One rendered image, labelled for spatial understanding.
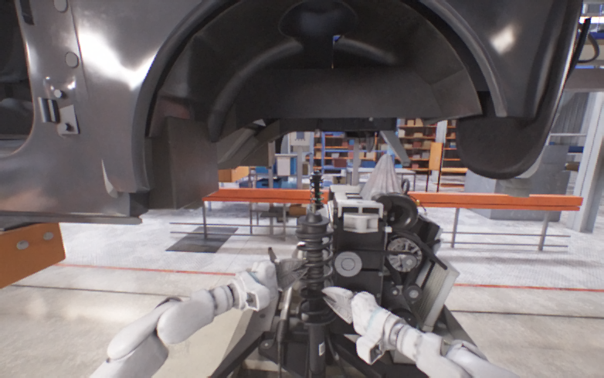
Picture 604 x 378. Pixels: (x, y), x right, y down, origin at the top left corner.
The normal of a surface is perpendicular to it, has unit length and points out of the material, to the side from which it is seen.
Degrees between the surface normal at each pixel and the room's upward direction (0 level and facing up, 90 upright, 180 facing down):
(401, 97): 90
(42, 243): 90
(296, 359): 9
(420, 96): 90
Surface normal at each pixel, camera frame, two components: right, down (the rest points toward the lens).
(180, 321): 0.70, -0.15
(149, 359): 0.86, -0.29
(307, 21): 0.21, 0.25
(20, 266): 1.00, 0.02
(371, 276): -0.07, 0.19
